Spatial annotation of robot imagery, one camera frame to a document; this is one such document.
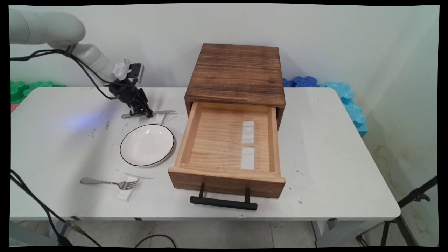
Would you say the thick white foam block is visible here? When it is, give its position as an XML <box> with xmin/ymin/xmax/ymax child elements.
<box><xmin>242</xmin><ymin>121</ymin><xmax>255</xmax><ymax>146</ymax></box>

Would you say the white plate with black rim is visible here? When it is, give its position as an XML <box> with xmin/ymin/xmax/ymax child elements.
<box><xmin>120</xmin><ymin>124</ymin><xmax>175</xmax><ymax>167</ymax></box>

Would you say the black floor cable loop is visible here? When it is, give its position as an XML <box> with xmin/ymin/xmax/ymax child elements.
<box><xmin>135</xmin><ymin>234</ymin><xmax>176</xmax><ymax>248</ymax></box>

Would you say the black tripod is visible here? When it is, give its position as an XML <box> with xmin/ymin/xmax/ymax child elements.
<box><xmin>356</xmin><ymin>175</ymin><xmax>438</xmax><ymax>247</ymax></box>

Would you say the flat white foam pad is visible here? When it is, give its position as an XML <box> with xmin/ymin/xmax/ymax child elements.
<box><xmin>241</xmin><ymin>147</ymin><xmax>255</xmax><ymax>170</ymax></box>

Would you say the dark blue foam mat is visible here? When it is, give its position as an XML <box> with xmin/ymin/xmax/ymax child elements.
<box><xmin>283</xmin><ymin>76</ymin><xmax>320</xmax><ymax>88</ymax></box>

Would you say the white fork rest block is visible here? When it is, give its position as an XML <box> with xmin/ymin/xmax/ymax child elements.
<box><xmin>117</xmin><ymin>176</ymin><xmax>140</xmax><ymax>202</ymax></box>

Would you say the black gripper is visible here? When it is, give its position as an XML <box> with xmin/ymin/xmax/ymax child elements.
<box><xmin>108</xmin><ymin>79</ymin><xmax>153</xmax><ymax>118</ymax></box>

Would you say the green foam mat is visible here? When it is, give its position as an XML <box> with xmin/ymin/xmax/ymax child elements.
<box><xmin>10</xmin><ymin>81</ymin><xmax>66</xmax><ymax>105</ymax></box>

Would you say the dark wooden drawer cabinet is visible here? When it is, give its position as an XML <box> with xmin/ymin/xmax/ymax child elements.
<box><xmin>184</xmin><ymin>43</ymin><xmax>286</xmax><ymax>131</ymax></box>

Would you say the light blue foam mat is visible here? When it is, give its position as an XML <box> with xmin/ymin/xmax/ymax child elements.
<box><xmin>318</xmin><ymin>82</ymin><xmax>369</xmax><ymax>138</ymax></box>

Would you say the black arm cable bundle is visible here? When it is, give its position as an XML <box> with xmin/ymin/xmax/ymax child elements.
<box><xmin>10</xmin><ymin>49</ymin><xmax>121</xmax><ymax>100</ymax></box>

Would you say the black drawer handle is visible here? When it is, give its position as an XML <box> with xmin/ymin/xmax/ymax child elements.
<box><xmin>190</xmin><ymin>183</ymin><xmax>258</xmax><ymax>211</ymax></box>

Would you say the silver fork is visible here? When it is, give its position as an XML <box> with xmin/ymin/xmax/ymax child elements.
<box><xmin>80</xmin><ymin>177</ymin><xmax>139</xmax><ymax>190</ymax></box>

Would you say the silver table knife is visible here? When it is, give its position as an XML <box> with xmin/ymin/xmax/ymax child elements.
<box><xmin>121</xmin><ymin>110</ymin><xmax>177</xmax><ymax>119</ymax></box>

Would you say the white table leg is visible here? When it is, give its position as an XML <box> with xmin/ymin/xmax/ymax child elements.
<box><xmin>311</xmin><ymin>220</ymin><xmax>354</xmax><ymax>247</ymax></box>

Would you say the black hanging cable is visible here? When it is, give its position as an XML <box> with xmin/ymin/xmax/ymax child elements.
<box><xmin>10</xmin><ymin>170</ymin><xmax>102</xmax><ymax>247</ymax></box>

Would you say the light wooden drawer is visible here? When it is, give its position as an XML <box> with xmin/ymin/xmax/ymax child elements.
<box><xmin>168</xmin><ymin>101</ymin><xmax>286</xmax><ymax>199</ymax></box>

